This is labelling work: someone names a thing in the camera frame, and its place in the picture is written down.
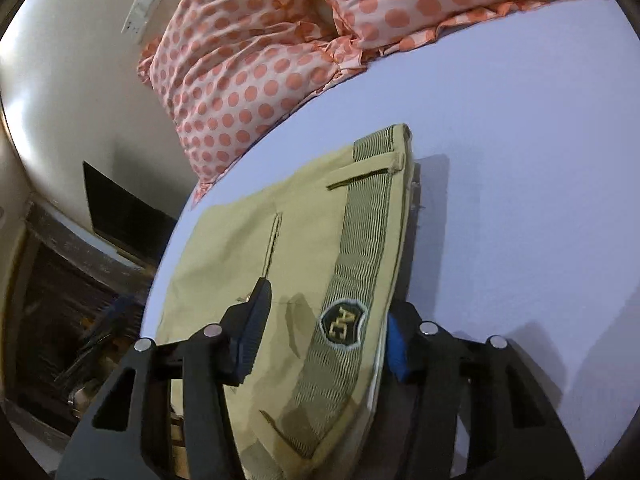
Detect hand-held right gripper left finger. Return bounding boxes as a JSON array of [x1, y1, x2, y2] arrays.
[[54, 276, 273, 480]]

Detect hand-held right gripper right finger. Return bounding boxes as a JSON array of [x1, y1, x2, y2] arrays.
[[386, 301, 587, 480]]

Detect khaki pants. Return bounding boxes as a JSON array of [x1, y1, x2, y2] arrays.
[[156, 122, 417, 480]]

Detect white bed sheet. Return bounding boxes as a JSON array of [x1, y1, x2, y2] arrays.
[[139, 0, 640, 480]]

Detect dark wooden cabinet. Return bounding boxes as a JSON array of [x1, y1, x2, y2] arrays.
[[4, 200, 153, 423]]

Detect white wall switch plate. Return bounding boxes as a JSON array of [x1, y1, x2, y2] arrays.
[[121, 0, 164, 45]]

